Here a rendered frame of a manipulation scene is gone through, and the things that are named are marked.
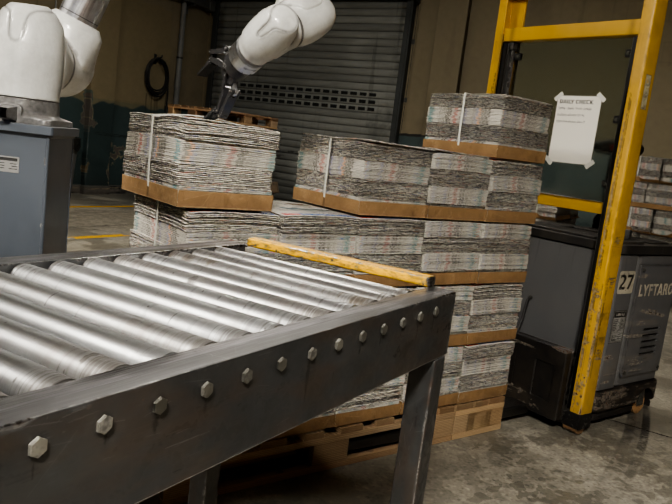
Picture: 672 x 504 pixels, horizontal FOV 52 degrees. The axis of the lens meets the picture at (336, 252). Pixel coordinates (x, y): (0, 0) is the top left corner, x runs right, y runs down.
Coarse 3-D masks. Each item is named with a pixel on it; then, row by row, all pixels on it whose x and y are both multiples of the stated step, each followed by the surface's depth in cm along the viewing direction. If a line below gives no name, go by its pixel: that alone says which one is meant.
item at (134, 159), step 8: (136, 112) 197; (136, 120) 197; (144, 120) 193; (136, 128) 197; (144, 128) 192; (136, 136) 197; (144, 136) 197; (136, 144) 196; (144, 144) 192; (128, 152) 200; (136, 152) 196; (144, 152) 192; (128, 160) 200; (136, 160) 196; (144, 160) 191; (128, 168) 200; (136, 168) 195; (136, 176) 196
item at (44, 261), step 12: (228, 240) 155; (72, 252) 120; (84, 252) 121; (96, 252) 123; (108, 252) 124; (120, 252) 125; (132, 252) 127; (144, 252) 129; (156, 252) 131; (168, 252) 134; (0, 264) 104; (12, 264) 106; (36, 264) 109; (48, 264) 111
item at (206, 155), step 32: (160, 128) 185; (192, 128) 174; (224, 128) 181; (256, 128) 185; (160, 160) 183; (192, 160) 176; (224, 160) 182; (256, 160) 188; (224, 192) 184; (256, 192) 189
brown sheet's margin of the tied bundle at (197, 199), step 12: (156, 192) 185; (168, 192) 179; (180, 192) 175; (192, 192) 177; (204, 192) 179; (216, 192) 181; (180, 204) 176; (192, 204) 178; (204, 204) 180; (216, 204) 182; (228, 204) 184; (240, 204) 187; (252, 204) 189; (264, 204) 191
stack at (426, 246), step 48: (144, 240) 200; (192, 240) 181; (240, 240) 189; (288, 240) 200; (336, 240) 211; (384, 240) 223; (432, 240) 236; (384, 384) 234; (336, 432) 227; (240, 480) 207
